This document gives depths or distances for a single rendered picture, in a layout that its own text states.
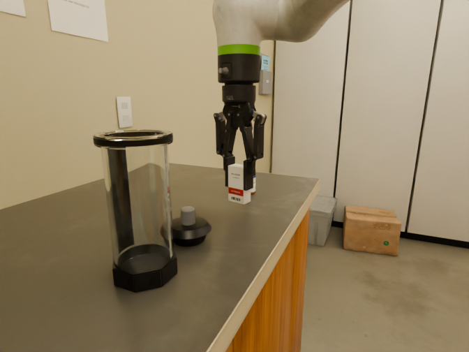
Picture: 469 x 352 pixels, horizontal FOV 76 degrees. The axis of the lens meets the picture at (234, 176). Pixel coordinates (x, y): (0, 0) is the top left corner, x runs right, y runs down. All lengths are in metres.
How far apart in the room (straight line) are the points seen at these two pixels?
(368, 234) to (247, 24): 2.21
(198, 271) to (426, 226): 2.66
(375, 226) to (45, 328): 2.40
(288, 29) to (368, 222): 2.10
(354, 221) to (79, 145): 2.09
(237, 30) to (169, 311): 0.51
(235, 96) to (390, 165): 2.32
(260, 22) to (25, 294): 0.61
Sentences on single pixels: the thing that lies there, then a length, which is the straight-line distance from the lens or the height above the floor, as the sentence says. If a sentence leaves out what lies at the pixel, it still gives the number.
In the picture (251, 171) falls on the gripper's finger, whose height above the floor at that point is 1.05.
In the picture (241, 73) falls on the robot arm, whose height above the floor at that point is 1.26.
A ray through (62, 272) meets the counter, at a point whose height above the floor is 0.94.
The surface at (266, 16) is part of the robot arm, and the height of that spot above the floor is 1.37.
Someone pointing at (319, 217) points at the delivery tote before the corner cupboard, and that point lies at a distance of 2.57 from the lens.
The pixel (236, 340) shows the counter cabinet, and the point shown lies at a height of 0.82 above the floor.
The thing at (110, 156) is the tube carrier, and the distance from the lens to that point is 0.43.
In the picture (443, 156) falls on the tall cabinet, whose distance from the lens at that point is 2.89.
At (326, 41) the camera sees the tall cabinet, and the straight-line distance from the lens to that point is 2.87.
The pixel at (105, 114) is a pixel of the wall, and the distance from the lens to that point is 1.19.
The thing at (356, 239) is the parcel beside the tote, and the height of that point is 0.10.
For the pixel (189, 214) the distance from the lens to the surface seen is 0.59.
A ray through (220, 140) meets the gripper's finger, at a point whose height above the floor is 1.12.
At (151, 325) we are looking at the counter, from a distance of 0.43.
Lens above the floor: 1.22
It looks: 15 degrees down
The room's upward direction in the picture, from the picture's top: straight up
